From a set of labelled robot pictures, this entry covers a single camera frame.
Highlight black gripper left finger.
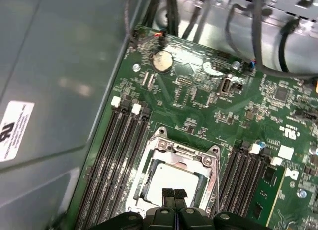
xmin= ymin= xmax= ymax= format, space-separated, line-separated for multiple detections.
xmin=91 ymin=189 xmax=176 ymax=230

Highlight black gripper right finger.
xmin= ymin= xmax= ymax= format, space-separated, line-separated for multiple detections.
xmin=174 ymin=189 xmax=271 ymax=230

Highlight black RAM slot white clips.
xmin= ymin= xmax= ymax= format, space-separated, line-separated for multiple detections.
xmin=99 ymin=102 xmax=143 ymax=228
xmin=74 ymin=95 xmax=123 ymax=230
xmin=248 ymin=157 xmax=284 ymax=228
xmin=225 ymin=143 xmax=261 ymax=217

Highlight green RAM stick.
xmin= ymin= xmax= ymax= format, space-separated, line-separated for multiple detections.
xmin=248 ymin=165 xmax=285 ymax=228

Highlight silver metal drive cage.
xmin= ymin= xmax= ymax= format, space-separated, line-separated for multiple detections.
xmin=213 ymin=0 xmax=318 ymax=17

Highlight thick dark cable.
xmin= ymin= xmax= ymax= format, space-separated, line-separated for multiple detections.
xmin=248 ymin=0 xmax=318 ymax=79

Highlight green motherboard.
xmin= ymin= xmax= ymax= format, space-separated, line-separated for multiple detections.
xmin=67 ymin=26 xmax=318 ymax=230

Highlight black PC case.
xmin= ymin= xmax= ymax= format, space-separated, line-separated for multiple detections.
xmin=0 ymin=0 xmax=318 ymax=230

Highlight thin metal locking lever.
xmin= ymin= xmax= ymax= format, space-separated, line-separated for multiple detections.
xmin=215 ymin=159 xmax=221 ymax=214

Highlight silver-topped CPU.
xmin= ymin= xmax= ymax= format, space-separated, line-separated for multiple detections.
xmin=140 ymin=162 xmax=207 ymax=208

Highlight black looped cable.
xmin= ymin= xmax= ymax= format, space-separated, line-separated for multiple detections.
xmin=225 ymin=3 xmax=249 ymax=60

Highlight black cable white tie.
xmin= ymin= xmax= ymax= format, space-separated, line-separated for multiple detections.
xmin=182 ymin=0 xmax=212 ymax=39

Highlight metal socket cover frame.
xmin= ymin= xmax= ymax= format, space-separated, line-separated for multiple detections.
xmin=135 ymin=138 xmax=219 ymax=211

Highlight silver coin battery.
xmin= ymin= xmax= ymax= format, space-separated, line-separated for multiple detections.
xmin=152 ymin=50 xmax=173 ymax=73

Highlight black SATA cable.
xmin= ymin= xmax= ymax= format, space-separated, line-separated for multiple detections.
xmin=278 ymin=16 xmax=302 ymax=72

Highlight internal USB port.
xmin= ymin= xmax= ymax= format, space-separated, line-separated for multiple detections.
xmin=218 ymin=76 xmax=233 ymax=96

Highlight braided black cable bundle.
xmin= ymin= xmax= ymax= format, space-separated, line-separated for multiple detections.
xmin=143 ymin=0 xmax=180 ymax=37

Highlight thin black fan wire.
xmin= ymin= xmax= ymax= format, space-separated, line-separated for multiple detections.
xmin=123 ymin=0 xmax=140 ymax=48

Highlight white label sticker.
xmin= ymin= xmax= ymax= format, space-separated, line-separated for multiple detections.
xmin=0 ymin=100 xmax=35 ymax=163

